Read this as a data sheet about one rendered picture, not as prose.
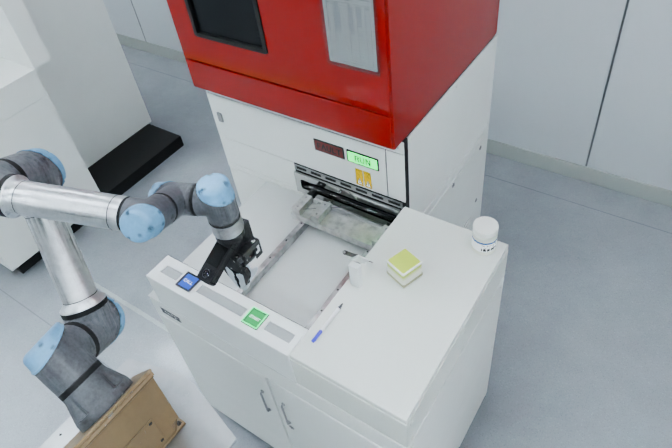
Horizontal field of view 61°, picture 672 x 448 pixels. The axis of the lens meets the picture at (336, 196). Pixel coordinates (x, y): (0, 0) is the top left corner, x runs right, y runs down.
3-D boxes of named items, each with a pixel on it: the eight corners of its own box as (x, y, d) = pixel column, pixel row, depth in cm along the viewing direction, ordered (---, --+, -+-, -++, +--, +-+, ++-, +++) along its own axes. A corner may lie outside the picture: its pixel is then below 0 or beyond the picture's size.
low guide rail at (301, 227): (319, 207, 207) (318, 201, 205) (323, 209, 206) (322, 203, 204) (228, 306, 178) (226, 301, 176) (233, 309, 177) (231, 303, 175)
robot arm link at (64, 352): (48, 406, 132) (5, 366, 131) (84, 372, 144) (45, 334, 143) (75, 380, 127) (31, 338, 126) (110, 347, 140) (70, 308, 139)
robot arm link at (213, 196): (198, 169, 127) (234, 170, 126) (211, 204, 135) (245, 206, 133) (186, 193, 122) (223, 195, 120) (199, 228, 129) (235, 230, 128)
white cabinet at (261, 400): (298, 305, 277) (266, 181, 221) (486, 401, 232) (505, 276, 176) (209, 414, 241) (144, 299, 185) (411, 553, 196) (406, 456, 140)
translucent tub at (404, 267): (405, 261, 165) (405, 246, 161) (423, 276, 161) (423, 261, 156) (386, 275, 163) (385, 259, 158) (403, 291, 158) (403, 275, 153)
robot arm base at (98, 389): (82, 436, 126) (49, 405, 125) (82, 429, 139) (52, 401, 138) (135, 382, 133) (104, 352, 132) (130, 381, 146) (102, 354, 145)
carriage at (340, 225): (305, 204, 204) (304, 198, 202) (393, 239, 187) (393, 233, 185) (292, 218, 200) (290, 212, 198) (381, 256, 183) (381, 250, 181)
